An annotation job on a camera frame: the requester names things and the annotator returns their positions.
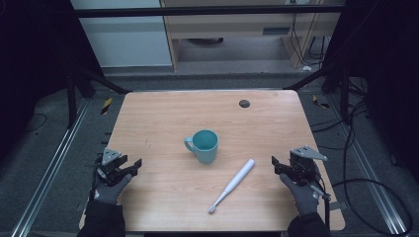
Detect aluminium floor rail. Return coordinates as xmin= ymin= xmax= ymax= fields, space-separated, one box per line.
xmin=11 ymin=98 xmax=91 ymax=237
xmin=325 ymin=94 xmax=410 ymax=237

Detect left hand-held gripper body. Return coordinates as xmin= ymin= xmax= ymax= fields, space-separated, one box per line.
xmin=93 ymin=147 xmax=133 ymax=188

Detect light wooden desk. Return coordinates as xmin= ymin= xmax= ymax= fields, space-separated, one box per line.
xmin=159 ymin=0 xmax=346 ymax=72

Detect person's right hand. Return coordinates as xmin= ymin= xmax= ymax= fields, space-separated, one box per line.
xmin=279 ymin=173 xmax=321 ymax=217

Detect white electric toothbrush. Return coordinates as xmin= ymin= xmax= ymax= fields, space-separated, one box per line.
xmin=208 ymin=158 xmax=257 ymax=215

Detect black stand leg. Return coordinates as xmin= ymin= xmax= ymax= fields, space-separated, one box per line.
xmin=283 ymin=64 xmax=352 ymax=125
xmin=64 ymin=64 xmax=133 ymax=130

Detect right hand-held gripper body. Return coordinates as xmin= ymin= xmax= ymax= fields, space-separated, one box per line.
xmin=280 ymin=144 xmax=329 ymax=186

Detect black horizontal frame bar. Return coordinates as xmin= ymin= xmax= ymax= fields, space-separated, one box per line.
xmin=73 ymin=4 xmax=346 ymax=19

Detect person's left hand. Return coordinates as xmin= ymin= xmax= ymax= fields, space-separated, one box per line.
xmin=92 ymin=173 xmax=133 ymax=206

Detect black curtain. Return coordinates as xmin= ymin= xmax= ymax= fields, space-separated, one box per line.
xmin=323 ymin=0 xmax=419 ymax=184
xmin=0 ymin=0 xmax=104 ymax=162

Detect thin black floor cable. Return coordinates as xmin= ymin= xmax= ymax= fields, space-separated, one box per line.
xmin=23 ymin=113 xmax=48 ymax=133

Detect teal cup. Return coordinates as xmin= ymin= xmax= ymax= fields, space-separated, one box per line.
xmin=183 ymin=128 xmax=219 ymax=165

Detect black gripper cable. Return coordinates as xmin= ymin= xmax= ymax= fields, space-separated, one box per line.
xmin=309 ymin=183 xmax=332 ymax=231

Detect black yellow striped tape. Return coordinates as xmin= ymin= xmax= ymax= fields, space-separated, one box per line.
xmin=311 ymin=94 xmax=330 ymax=110
xmin=100 ymin=97 xmax=114 ymax=116

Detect white cabinet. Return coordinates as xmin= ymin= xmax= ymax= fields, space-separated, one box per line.
xmin=70 ymin=0 xmax=174 ymax=69

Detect hanging black cables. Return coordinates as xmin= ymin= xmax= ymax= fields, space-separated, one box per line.
xmin=289 ymin=12 xmax=332 ymax=67

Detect black looped floor cable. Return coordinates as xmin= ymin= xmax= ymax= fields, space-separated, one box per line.
xmin=331 ymin=178 xmax=415 ymax=237

